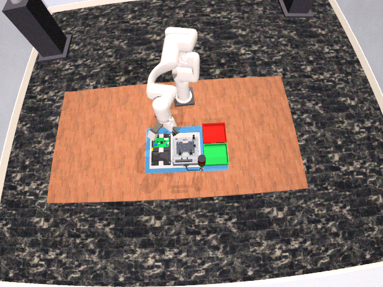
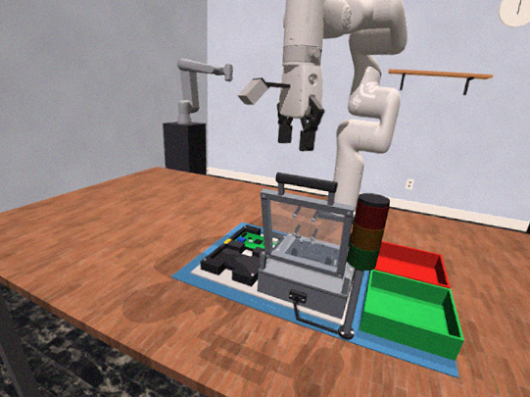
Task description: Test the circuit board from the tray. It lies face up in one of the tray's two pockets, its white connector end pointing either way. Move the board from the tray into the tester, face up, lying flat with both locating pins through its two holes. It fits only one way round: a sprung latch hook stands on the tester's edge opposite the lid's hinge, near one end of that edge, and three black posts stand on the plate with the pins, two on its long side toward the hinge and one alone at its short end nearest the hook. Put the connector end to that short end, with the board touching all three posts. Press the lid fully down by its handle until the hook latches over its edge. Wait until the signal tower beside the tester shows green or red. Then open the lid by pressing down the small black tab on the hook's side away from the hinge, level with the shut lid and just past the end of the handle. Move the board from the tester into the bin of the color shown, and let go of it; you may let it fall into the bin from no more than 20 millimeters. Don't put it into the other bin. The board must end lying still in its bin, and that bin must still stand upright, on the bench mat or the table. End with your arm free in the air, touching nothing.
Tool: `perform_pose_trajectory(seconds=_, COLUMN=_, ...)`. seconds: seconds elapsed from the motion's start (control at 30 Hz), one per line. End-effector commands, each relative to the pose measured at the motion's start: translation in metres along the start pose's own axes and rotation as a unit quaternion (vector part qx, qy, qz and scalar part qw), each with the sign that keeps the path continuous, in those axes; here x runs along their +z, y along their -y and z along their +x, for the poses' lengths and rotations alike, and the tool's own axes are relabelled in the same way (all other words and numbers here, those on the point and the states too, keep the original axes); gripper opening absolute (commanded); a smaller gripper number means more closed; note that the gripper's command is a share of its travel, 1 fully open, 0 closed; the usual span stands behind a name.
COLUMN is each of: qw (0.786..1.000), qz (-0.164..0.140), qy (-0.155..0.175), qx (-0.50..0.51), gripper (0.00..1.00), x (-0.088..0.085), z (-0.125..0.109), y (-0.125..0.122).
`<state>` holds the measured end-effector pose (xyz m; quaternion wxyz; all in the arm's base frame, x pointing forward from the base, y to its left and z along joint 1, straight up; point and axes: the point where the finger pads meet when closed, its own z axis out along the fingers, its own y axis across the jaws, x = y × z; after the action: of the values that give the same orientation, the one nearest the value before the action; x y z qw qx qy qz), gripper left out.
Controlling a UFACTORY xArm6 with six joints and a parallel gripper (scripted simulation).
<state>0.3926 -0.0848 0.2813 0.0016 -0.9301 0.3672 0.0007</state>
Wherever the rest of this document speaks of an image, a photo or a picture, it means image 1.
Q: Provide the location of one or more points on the red bin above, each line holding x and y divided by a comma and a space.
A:
214, 133

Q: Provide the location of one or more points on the green circuit board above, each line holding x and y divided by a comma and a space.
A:
161, 142

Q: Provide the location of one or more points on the green bin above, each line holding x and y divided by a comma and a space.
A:
216, 154

